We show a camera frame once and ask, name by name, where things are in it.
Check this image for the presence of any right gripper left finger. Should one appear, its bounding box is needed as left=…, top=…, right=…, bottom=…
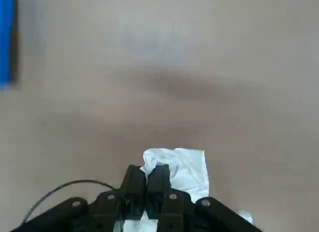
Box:
left=9, top=164, right=148, bottom=232

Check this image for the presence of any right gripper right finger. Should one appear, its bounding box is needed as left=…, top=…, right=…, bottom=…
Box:
left=146, top=164, right=263, bottom=232

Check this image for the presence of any white tissue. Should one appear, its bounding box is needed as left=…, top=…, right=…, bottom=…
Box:
left=123, top=147, right=254, bottom=232

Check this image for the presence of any folded blue cloth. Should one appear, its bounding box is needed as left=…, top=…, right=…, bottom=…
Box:
left=0, top=0, right=17, bottom=90

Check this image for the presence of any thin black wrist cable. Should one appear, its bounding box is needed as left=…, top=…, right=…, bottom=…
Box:
left=22, top=179, right=121, bottom=224

